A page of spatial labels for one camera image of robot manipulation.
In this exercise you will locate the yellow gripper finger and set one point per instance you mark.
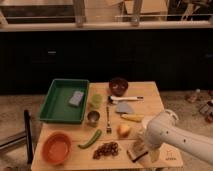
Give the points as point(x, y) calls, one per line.
point(154, 155)

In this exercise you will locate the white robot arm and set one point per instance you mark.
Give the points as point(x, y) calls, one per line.
point(162, 128)

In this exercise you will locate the small metal cup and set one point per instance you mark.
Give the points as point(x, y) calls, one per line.
point(93, 118)

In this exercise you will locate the green plastic cup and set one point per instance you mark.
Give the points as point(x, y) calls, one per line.
point(96, 101)

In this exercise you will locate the white plastic bottle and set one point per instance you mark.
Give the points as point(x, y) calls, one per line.
point(143, 127)

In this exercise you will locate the yellow lemon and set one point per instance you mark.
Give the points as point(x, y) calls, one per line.
point(123, 130)

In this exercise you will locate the bunch of dark grapes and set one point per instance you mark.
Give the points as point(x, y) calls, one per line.
point(106, 149)

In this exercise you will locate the metal fork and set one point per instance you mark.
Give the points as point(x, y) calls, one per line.
point(108, 129)

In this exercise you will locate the grey triangular cloth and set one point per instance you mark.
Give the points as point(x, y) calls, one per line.
point(124, 107)

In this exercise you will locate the green pepper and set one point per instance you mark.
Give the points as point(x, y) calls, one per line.
point(92, 140)

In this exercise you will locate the dark red bowl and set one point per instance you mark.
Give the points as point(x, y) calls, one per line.
point(118, 86)

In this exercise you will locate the grey sponge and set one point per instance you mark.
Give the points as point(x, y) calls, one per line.
point(76, 98)

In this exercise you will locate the orange plastic bowl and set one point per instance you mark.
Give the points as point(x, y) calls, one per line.
point(56, 148)

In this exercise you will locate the green plastic tray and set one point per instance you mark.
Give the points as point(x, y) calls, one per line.
point(57, 107)

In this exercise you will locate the white handled brush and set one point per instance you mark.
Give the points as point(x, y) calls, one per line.
point(115, 99)

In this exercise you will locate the black chair frame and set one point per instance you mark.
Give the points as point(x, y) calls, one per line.
point(24, 136)

